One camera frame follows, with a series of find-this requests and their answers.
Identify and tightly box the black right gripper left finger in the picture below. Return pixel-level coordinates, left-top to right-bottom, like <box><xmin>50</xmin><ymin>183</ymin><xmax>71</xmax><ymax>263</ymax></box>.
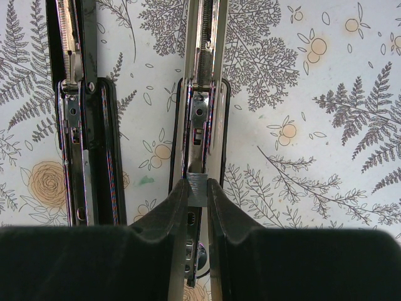
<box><xmin>1</xmin><ymin>180</ymin><xmax>189</xmax><ymax>300</ymax></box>

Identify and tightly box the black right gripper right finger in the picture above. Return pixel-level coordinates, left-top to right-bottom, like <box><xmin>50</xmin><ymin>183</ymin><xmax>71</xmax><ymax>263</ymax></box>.
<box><xmin>207</xmin><ymin>179</ymin><xmax>400</xmax><ymax>300</ymax></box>

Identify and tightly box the silver staple strip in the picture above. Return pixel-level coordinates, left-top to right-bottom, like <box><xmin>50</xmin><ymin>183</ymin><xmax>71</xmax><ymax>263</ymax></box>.
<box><xmin>187</xmin><ymin>172</ymin><xmax>208</xmax><ymax>208</ymax></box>

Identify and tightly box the floral patterned table mat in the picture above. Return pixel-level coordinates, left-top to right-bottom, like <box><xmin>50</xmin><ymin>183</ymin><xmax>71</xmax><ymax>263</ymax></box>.
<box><xmin>0</xmin><ymin>0</ymin><xmax>401</xmax><ymax>301</ymax></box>

